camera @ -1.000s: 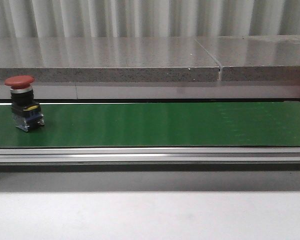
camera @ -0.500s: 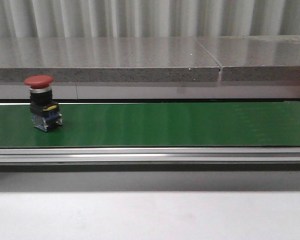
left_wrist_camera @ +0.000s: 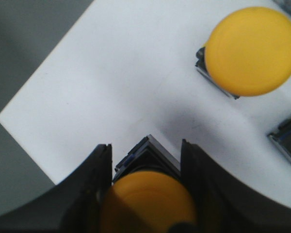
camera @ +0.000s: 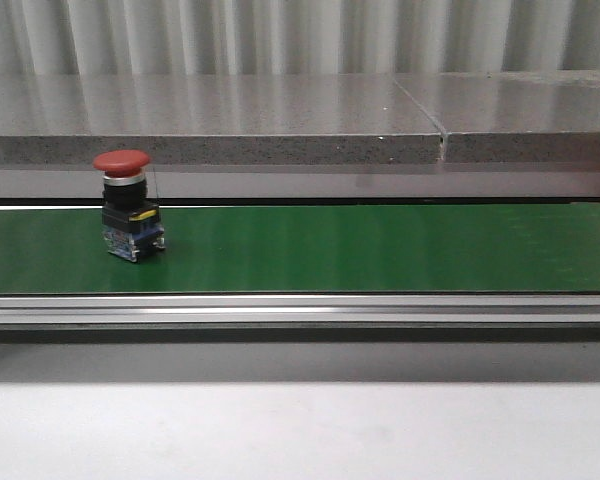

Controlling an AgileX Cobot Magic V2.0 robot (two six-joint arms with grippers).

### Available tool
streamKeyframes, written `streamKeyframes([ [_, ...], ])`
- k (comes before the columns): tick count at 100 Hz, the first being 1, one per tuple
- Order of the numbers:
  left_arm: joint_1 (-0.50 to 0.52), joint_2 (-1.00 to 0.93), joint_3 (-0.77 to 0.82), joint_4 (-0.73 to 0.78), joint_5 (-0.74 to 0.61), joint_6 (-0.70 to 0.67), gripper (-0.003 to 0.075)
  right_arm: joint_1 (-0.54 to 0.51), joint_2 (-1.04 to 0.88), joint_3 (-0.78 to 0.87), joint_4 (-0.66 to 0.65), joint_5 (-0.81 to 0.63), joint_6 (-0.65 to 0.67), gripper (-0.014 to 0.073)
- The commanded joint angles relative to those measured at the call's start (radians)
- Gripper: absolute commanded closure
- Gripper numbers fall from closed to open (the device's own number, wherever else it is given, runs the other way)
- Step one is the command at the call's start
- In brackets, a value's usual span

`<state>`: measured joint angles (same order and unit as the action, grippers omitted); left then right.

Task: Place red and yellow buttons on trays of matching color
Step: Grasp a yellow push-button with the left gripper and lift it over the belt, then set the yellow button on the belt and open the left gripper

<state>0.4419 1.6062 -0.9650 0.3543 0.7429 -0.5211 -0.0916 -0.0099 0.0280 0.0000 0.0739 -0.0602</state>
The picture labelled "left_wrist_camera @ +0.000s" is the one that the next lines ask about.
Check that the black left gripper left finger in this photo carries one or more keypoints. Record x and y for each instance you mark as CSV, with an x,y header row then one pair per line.
x,y
72,206

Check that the push button switch base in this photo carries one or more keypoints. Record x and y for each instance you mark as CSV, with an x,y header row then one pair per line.
x,y
281,138

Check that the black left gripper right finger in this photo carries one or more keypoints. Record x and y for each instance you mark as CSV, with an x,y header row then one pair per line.
x,y
225,204

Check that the yellow mushroom push button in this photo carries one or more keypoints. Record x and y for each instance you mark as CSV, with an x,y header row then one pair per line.
x,y
147,194
248,53

